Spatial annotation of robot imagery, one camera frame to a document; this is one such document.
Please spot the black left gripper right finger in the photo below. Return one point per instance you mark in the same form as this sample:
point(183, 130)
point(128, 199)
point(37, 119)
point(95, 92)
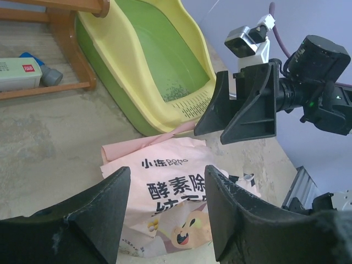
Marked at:
point(247, 229)

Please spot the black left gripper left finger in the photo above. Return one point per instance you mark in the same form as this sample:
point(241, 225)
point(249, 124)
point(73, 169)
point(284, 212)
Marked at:
point(85, 228)

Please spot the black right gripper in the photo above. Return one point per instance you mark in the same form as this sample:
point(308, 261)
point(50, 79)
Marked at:
point(261, 90)

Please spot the pink cat litter bag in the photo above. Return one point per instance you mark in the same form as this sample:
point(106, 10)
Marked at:
point(167, 205)

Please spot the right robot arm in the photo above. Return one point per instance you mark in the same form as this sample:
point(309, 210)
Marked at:
point(308, 79)

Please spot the yellow green litter box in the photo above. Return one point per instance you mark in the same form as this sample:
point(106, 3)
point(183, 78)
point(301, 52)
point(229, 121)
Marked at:
point(153, 59)

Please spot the white rectangular box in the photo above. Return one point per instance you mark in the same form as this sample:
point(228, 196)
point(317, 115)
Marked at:
point(19, 74)

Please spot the blue grey bottle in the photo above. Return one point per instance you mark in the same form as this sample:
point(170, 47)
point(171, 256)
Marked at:
point(50, 77)

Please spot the wooden shelf rack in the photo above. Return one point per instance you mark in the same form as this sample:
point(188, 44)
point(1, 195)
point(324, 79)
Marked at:
point(61, 17)

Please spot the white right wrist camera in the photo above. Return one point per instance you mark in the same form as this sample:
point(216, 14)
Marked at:
point(251, 45)

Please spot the aluminium rail right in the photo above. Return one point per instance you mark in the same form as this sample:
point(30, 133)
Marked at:
point(301, 194)

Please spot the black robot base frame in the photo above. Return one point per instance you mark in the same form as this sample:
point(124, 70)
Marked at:
point(339, 201)

